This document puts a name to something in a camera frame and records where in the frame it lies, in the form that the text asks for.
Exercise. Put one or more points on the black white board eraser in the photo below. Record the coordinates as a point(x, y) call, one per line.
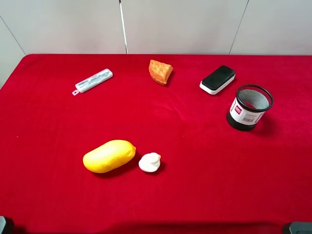
point(217, 80)

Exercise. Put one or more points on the red tablecloth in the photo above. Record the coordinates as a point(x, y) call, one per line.
point(212, 178)

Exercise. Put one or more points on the orange waffle sponge piece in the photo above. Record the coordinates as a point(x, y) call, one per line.
point(159, 71)

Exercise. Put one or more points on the yellow toy mango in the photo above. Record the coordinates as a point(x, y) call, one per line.
point(109, 156)

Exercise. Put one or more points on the grey plastic cutlery case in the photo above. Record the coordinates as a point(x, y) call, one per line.
point(92, 81)

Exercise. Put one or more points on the black mesh pen holder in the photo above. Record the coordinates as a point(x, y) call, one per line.
point(250, 104)

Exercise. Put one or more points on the white rubber duck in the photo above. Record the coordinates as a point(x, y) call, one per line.
point(150, 162)

